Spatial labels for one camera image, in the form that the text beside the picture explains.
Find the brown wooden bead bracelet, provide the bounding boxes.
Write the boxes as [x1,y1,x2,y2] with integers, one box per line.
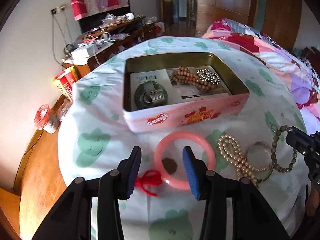
[172,66,219,93]

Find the red string knot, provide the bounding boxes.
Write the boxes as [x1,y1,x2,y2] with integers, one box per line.
[136,170,163,197]

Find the hanging cables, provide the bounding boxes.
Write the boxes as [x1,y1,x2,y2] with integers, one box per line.
[52,12,72,63]

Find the pearl bead bracelet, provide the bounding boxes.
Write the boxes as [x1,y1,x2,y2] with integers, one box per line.
[218,134,274,187]

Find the silver metal watch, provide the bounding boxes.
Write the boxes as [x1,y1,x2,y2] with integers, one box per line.
[141,86,168,105]

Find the wooden door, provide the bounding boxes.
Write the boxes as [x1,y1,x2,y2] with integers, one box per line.
[160,0,175,30]

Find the wooden headboard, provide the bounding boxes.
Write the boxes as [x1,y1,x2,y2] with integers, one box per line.
[300,46,320,63]

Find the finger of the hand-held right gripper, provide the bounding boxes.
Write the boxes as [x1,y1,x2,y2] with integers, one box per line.
[286,126,320,145]
[292,142,320,156]

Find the pink tin box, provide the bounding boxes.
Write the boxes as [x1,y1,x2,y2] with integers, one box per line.
[122,52,250,133]

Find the white bed sheet green print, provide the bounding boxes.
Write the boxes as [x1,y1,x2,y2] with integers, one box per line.
[57,36,308,240]

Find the shiny metallic bead bracelet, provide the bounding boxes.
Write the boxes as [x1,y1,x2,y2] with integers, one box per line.
[196,68,221,85]

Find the yellow red carton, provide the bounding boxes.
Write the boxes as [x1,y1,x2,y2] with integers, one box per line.
[52,66,77,102]

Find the pink patchwork quilt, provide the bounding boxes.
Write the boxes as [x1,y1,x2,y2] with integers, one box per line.
[201,17,320,120]

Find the printed paper leaflet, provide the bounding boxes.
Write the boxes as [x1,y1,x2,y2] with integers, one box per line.
[129,66,232,98]

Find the person's right forearm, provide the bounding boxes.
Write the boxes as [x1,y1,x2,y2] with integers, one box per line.
[305,186,320,217]

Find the grey bead bracelet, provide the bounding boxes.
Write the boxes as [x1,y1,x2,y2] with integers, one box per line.
[271,126,298,173]

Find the wooden TV cabinet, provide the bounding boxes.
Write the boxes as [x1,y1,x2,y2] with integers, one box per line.
[62,15,165,73]

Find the red white cloth cover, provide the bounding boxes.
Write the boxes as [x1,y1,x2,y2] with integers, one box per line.
[70,0,130,21]

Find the white cable bundle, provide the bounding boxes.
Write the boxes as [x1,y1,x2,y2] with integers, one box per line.
[84,32,112,44]

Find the black television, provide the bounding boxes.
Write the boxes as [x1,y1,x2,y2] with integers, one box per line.
[78,5,132,34]

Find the wooden wardrobe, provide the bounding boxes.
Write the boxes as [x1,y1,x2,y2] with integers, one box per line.
[195,0,303,50]

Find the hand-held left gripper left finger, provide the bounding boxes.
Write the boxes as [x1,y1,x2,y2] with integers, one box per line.
[31,146,142,240]

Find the small brown pendant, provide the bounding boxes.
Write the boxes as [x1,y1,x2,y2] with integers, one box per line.
[162,157,178,174]

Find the white cardboard box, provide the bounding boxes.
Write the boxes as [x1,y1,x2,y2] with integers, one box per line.
[71,46,97,59]

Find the pink bangle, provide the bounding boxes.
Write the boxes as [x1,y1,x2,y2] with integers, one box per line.
[154,131,216,190]

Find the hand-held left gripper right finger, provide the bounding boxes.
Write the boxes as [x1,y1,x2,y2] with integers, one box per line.
[182,146,292,240]

